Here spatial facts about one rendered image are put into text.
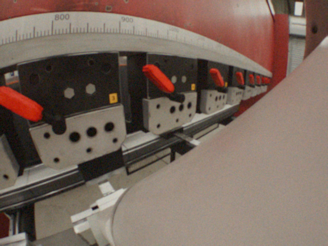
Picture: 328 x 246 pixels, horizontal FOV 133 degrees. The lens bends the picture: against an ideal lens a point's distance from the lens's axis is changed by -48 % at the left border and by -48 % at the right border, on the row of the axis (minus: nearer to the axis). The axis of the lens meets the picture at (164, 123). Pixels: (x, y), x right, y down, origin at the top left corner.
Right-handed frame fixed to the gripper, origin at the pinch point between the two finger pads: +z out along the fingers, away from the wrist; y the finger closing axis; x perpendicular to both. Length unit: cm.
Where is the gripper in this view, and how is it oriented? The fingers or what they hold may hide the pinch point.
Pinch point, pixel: (125, 212)
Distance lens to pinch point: 28.6
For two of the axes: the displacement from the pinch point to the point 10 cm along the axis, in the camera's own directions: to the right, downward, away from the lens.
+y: -7.6, 2.5, -6.1
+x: 5.0, 8.2, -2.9
